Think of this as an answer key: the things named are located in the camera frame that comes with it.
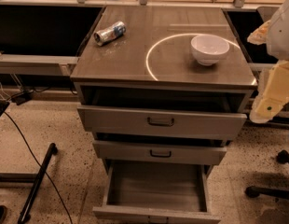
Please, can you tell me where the grey bottom drawer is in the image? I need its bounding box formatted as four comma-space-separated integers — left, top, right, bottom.
93, 161, 220, 224

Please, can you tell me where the grey drawer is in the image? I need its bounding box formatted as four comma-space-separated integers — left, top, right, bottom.
93, 161, 220, 224
77, 105, 246, 140
93, 140, 227, 165

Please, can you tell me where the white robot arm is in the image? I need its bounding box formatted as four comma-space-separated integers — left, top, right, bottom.
249, 0, 289, 123

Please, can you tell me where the grey drawer cabinet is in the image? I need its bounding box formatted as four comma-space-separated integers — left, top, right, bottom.
70, 5, 258, 176

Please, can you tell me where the grey top drawer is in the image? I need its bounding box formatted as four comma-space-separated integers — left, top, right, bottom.
77, 105, 246, 140

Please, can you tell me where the grey middle drawer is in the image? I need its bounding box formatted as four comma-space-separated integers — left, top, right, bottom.
93, 140, 227, 165

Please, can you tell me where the crushed silver blue can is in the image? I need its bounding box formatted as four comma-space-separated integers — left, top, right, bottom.
94, 21, 126, 46

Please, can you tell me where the white ceramic bowl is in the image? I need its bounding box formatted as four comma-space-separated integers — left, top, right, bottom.
190, 35, 229, 66

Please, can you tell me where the grey chair backrest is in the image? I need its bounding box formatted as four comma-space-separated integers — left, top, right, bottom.
256, 7, 278, 21

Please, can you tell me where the black stand leg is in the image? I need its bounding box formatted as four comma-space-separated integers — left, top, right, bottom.
0, 142, 59, 224

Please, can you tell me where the black shoe tip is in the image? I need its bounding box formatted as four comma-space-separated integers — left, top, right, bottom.
0, 205, 7, 224

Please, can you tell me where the black floor cable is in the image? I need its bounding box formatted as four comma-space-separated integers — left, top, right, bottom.
0, 77, 74, 224

